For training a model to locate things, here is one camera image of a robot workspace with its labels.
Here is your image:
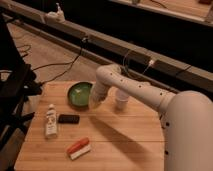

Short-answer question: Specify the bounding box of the green ceramic bowl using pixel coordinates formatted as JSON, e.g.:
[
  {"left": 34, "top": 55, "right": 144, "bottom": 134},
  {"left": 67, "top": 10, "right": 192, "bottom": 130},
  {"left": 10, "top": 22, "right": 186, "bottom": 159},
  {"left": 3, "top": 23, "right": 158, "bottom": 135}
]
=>
[{"left": 67, "top": 82, "right": 92, "bottom": 108}]

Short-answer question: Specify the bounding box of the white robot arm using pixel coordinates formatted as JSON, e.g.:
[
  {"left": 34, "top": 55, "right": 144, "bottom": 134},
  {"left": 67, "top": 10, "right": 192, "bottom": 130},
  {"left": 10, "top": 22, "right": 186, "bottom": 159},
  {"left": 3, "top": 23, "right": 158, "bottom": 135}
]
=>
[{"left": 89, "top": 64, "right": 213, "bottom": 171}]

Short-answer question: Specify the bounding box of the white plastic cup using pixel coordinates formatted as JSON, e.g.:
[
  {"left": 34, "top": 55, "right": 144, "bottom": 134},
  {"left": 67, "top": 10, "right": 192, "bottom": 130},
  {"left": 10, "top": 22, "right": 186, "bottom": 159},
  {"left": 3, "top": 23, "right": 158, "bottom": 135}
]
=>
[{"left": 115, "top": 89, "right": 129, "bottom": 110}]

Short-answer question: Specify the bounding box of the small black box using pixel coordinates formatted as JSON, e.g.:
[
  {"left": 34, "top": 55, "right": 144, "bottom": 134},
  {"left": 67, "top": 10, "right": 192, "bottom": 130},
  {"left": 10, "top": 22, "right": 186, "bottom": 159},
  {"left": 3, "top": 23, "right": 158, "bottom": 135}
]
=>
[{"left": 58, "top": 114, "right": 80, "bottom": 124}]

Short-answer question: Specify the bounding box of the white tube bottle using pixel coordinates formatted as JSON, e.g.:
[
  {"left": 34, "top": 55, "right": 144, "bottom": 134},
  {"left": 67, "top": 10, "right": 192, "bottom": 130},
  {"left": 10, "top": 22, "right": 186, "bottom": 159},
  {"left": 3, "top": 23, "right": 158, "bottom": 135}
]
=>
[{"left": 45, "top": 104, "right": 57, "bottom": 138}]

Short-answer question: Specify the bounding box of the black tripod stand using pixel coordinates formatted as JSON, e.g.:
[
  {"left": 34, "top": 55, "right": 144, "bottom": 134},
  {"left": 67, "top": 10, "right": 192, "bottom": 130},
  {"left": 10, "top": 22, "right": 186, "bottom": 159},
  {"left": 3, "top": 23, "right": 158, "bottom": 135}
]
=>
[{"left": 0, "top": 13, "right": 42, "bottom": 152}]

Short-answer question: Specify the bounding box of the black cable on floor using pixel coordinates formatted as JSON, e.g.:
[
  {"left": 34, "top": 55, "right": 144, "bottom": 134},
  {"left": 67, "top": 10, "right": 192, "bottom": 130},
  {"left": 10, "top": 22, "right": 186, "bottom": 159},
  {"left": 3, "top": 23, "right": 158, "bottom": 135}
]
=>
[{"left": 31, "top": 36, "right": 89, "bottom": 85}]

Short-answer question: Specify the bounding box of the white cable with plug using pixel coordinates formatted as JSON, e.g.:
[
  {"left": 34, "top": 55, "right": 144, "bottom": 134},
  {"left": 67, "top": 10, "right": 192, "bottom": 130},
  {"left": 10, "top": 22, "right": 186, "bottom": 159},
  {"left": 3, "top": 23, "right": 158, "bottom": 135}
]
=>
[{"left": 121, "top": 49, "right": 156, "bottom": 81}]

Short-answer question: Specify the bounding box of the white object on rail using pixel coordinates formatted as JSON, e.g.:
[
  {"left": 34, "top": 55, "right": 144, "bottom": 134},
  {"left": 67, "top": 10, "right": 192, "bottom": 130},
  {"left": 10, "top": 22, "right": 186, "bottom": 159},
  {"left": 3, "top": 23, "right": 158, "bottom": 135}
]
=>
[{"left": 46, "top": 3, "right": 65, "bottom": 22}]

